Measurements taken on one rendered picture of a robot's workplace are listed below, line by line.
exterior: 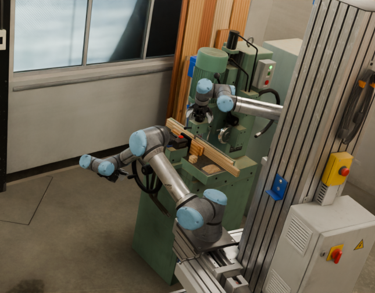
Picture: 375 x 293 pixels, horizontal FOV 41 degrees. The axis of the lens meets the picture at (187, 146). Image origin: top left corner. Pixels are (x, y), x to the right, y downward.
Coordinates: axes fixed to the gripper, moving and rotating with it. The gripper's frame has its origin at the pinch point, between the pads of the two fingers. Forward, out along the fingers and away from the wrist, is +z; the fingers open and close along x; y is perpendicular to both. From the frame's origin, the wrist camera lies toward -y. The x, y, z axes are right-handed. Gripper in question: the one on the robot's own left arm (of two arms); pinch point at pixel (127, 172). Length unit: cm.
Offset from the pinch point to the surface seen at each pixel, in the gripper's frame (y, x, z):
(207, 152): -35.1, 23.0, 24.8
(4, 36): -27, -108, -49
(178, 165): -20.2, 20.0, 11.5
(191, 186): -14.1, 30.7, 19.0
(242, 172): -35, 32, 57
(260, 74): -91, 25, 25
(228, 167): -35, 41, 25
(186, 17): -115, -116, 86
